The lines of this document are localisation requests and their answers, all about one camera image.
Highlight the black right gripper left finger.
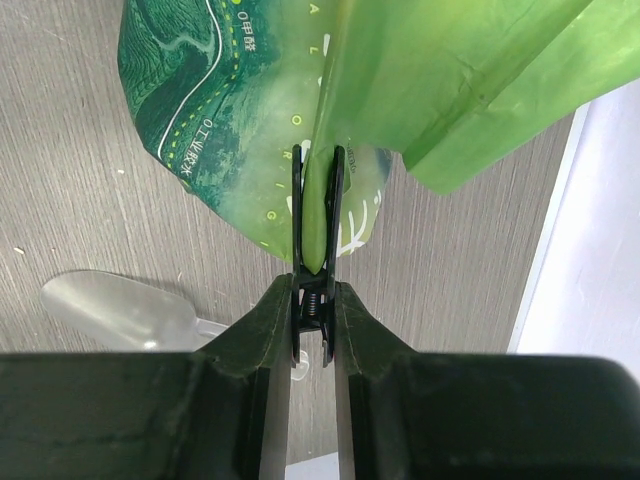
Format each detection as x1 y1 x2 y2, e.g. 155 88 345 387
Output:
1 275 292 479

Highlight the clear plastic scoop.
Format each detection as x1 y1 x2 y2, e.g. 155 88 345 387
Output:
40 269 311 382

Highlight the black bag clip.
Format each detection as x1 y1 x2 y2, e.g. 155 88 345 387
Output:
290 144 345 366

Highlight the green litter bag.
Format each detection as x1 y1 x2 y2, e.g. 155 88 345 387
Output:
117 1 639 271

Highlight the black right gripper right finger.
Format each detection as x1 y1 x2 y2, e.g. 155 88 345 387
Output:
334 283 639 479

